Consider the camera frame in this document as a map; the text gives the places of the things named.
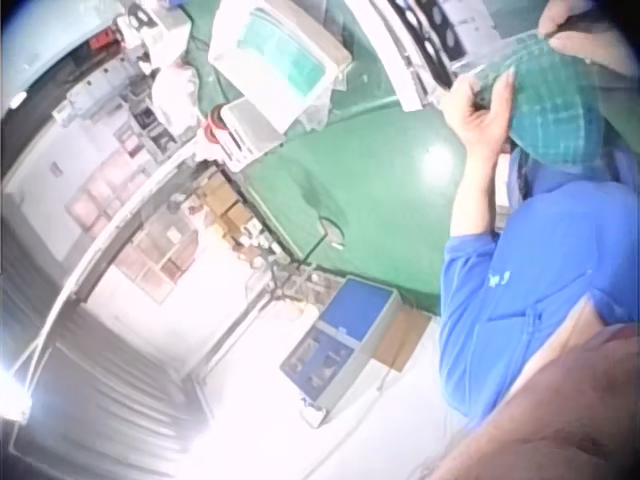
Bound person's left hand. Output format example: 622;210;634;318
440;67;519;152

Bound person's right hand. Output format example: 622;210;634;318
537;0;636;67

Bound green gridded flexible sheet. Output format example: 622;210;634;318
449;28;617;167

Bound white tray with black rings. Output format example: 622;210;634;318
368;0;502;112

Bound green table mat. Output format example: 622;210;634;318
182;0;506;317

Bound clear plastic box green contents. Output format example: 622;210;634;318
206;0;354;110

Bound white flat box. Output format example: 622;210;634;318
218;97;302;169

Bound brown cardboard sheet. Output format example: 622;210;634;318
373;304;432;374

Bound red tape roll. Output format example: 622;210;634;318
205;103;227;145

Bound shelf with brown cartons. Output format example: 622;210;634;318
192;168;264;254

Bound blue and grey machine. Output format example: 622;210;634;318
278;273;402;417

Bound white plastic bag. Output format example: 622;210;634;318
148;63;202;132

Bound cluttered equipment rack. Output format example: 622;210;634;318
52;0;197;151

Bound thin dark cable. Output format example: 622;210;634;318
303;214;347;262

